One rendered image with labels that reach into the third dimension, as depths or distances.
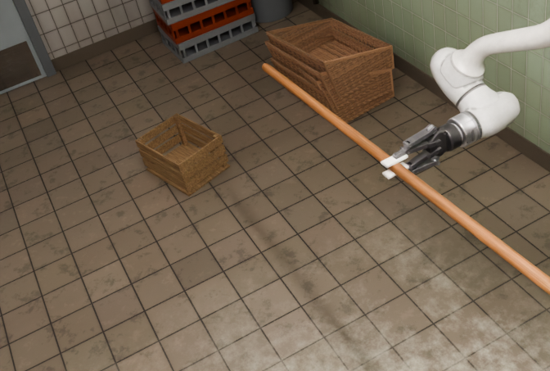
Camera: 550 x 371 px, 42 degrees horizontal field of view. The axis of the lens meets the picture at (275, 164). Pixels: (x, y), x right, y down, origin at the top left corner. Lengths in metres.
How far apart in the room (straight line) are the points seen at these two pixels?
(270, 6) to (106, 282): 2.51
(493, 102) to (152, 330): 1.86
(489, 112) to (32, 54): 3.91
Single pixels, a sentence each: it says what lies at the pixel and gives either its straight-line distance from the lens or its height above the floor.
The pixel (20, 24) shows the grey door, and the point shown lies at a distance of 5.32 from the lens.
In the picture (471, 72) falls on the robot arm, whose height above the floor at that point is 1.26.
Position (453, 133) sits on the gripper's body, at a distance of 2.01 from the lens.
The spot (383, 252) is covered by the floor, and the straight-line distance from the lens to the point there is 3.31.
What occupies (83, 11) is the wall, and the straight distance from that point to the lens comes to 5.40.
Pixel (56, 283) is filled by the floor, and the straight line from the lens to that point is 3.70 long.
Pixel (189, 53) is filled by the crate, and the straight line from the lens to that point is 5.14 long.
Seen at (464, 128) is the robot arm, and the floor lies 1.17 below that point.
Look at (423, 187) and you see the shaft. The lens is 1.86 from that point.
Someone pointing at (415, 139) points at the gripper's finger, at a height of 1.20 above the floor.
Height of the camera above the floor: 2.39
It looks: 38 degrees down
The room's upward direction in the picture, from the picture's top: 13 degrees counter-clockwise
